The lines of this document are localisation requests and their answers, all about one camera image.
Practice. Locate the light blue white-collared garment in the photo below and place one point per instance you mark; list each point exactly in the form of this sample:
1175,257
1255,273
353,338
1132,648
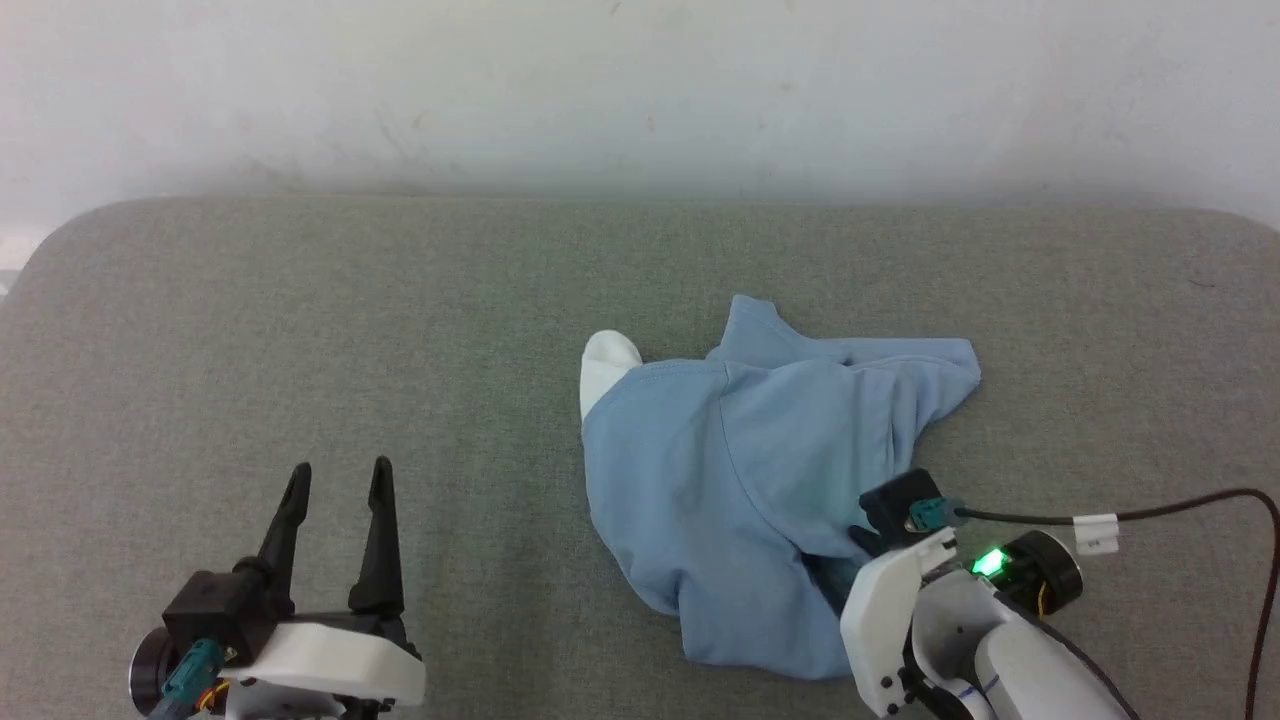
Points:
720,470

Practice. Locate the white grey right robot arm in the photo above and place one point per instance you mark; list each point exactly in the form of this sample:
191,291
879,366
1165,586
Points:
1020,670

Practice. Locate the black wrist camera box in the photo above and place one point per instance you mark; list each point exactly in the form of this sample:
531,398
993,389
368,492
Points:
895,505
215,605

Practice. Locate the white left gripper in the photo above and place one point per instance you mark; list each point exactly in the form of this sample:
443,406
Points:
330,660

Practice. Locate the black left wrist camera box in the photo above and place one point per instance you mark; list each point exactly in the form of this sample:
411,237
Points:
215,605

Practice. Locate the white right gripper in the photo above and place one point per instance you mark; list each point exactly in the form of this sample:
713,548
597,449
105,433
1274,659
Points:
880,620

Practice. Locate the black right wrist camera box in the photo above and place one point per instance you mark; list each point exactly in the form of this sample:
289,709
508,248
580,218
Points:
895,505

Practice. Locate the grey fabric sofa cushion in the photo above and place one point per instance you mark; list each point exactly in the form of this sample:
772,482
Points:
300,350

